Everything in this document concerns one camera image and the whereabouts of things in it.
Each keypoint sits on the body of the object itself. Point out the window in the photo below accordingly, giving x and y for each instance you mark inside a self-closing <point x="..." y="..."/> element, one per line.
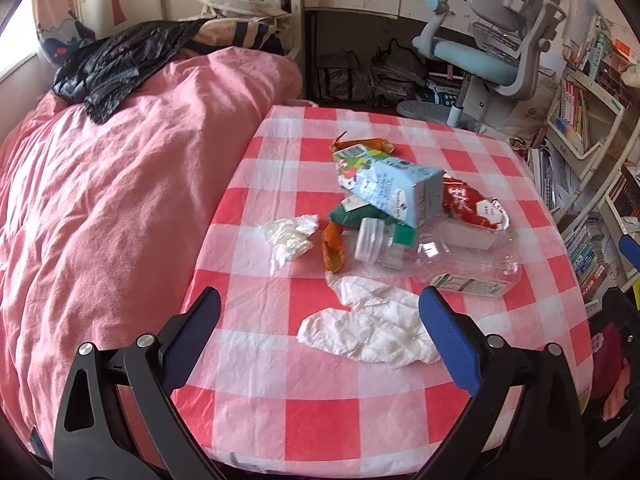
<point x="20" y="40"/>

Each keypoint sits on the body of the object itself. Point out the stack of small books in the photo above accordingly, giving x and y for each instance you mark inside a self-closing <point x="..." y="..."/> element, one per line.
<point x="587" y="260"/>

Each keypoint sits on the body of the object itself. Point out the beige tote bag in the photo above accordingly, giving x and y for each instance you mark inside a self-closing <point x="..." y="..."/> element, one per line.
<point x="530" y="115"/>

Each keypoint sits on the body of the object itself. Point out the red white checked tablecloth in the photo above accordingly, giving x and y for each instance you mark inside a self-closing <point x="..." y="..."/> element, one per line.
<point x="325" y="410"/>

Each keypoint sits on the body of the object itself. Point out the orange wrapper with dark stem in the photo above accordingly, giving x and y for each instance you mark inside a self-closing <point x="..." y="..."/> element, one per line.
<point x="370" y="144"/>

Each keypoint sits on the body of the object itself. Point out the beige navy striped blanket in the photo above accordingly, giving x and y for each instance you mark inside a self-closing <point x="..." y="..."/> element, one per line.
<point x="240" y="32"/>

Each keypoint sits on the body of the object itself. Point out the row of tall books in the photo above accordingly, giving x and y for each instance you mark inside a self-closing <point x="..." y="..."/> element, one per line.
<point x="592" y="47"/>

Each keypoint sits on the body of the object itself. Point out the grey blue office chair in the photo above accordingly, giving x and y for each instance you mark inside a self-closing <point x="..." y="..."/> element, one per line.
<point x="500" y="0"/>

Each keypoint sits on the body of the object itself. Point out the black puffer jacket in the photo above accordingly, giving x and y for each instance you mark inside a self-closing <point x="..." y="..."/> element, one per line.
<point x="115" y="65"/>

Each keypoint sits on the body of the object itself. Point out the small white tissue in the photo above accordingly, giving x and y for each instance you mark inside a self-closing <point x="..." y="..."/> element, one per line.
<point x="287" y="240"/>

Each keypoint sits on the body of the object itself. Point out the whale print curtain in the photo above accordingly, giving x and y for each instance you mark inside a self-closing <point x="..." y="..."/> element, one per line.
<point x="55" y="35"/>

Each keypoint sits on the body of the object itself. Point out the dark green packet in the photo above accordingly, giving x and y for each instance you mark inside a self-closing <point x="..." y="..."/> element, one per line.
<point x="350" y="215"/>

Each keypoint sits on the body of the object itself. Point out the clear plastic bottle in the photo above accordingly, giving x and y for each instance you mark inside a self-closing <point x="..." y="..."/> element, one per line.
<point x="450" y="260"/>

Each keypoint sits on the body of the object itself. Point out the small orange wrapper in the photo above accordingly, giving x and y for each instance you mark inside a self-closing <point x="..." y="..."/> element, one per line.
<point x="334" y="252"/>

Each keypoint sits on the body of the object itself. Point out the stack of white papers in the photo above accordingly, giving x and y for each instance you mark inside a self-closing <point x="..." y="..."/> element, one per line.
<point x="552" y="180"/>

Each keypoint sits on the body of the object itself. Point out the pile of plastic bags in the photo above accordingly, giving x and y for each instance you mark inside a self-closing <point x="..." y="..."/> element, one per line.
<point x="397" y="77"/>

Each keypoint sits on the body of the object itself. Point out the pink duvet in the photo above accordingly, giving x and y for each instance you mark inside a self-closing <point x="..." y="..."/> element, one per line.
<point x="125" y="185"/>

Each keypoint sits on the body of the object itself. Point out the white bookshelf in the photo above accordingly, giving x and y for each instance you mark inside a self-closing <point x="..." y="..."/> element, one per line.
<point x="595" y="120"/>

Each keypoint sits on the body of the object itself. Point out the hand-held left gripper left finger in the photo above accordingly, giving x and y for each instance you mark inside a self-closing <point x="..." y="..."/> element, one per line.
<point x="192" y="330"/>

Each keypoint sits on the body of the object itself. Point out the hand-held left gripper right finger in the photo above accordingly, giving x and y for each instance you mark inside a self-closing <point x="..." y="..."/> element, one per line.
<point x="445" y="330"/>

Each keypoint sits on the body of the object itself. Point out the red cloth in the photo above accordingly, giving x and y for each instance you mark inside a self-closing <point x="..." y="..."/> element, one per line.
<point x="607" y="360"/>

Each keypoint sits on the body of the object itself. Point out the light blue milk carton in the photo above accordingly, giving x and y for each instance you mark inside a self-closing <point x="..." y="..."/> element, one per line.
<point x="400" y="190"/>

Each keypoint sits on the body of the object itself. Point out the large white tissue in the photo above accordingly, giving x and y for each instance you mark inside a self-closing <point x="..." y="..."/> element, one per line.
<point x="370" y="330"/>

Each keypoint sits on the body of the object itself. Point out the row of thin colourful books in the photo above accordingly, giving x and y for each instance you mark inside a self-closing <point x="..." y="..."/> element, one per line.
<point x="572" y="110"/>

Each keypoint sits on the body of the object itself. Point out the cream canvas bag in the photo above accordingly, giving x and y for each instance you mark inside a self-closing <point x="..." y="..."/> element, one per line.
<point x="235" y="2"/>

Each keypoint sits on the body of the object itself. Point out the black frame bag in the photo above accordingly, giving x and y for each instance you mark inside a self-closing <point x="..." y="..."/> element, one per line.
<point x="340" y="77"/>

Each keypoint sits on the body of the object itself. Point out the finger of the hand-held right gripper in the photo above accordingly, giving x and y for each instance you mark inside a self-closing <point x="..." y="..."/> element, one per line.
<point x="620" y="305"/>
<point x="630" y="249"/>

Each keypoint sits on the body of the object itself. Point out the red white paper wrapper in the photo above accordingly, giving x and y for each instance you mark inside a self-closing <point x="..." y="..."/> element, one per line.
<point x="470" y="202"/>

